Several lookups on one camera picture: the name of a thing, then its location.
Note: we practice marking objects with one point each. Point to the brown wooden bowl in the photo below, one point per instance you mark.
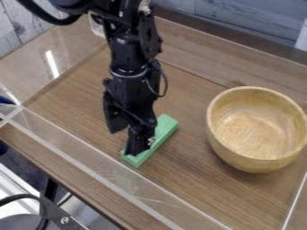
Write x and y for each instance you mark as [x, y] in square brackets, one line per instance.
[256, 129]

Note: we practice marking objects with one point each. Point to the clear acrylic barrier wall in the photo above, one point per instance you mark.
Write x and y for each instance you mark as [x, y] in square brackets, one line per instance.
[184, 189]

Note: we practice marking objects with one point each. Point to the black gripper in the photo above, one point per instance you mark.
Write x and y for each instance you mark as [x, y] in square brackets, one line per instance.
[128, 107]

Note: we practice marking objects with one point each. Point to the black metal base plate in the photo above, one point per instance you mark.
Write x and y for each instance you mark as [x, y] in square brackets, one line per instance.
[50, 218]

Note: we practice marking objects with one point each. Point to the black table leg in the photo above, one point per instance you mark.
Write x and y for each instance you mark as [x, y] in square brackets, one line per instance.
[50, 190]

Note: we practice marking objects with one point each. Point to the green rectangular block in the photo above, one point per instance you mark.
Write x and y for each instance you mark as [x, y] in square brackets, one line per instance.
[165, 128]

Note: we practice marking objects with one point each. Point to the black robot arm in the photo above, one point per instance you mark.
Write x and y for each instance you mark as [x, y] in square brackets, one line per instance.
[129, 30]

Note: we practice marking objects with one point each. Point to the blue object at left edge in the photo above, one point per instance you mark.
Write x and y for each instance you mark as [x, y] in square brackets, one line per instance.
[4, 100]

